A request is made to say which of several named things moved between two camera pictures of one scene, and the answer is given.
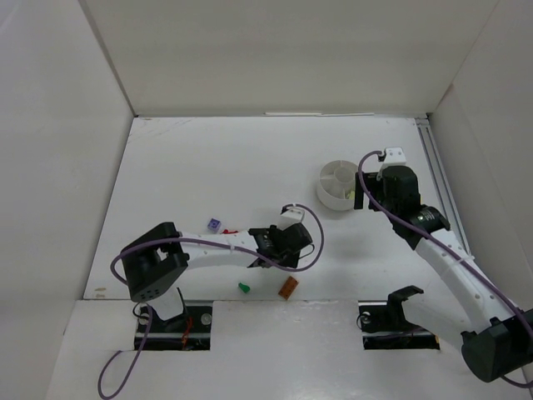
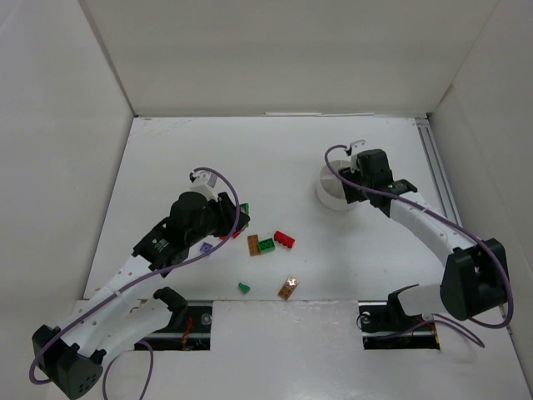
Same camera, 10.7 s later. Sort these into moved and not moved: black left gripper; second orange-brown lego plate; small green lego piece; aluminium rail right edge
Moved: black left gripper
Not moved: aluminium rail right edge; small green lego piece; second orange-brown lego plate
